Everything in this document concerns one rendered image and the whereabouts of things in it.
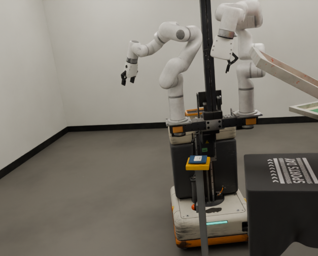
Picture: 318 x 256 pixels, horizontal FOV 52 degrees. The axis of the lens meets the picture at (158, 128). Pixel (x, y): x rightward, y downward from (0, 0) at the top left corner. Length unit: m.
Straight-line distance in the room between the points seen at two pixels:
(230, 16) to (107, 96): 4.56
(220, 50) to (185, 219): 1.46
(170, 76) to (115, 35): 3.91
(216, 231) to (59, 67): 4.45
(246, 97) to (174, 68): 0.50
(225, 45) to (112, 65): 4.34
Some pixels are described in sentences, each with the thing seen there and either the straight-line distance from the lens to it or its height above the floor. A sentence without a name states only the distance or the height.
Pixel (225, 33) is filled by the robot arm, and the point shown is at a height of 1.65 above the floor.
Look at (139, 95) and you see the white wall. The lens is 5.76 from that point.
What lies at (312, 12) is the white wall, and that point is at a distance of 5.54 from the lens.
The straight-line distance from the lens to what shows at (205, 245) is 2.18.
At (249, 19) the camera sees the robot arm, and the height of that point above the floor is 1.70.
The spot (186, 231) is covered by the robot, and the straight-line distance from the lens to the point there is 2.64.
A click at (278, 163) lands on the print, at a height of 0.95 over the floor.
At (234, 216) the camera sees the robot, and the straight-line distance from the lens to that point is 2.66.
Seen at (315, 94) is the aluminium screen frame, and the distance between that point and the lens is 1.40.
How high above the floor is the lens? 1.71
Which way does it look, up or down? 17 degrees down
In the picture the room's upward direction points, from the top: 6 degrees counter-clockwise
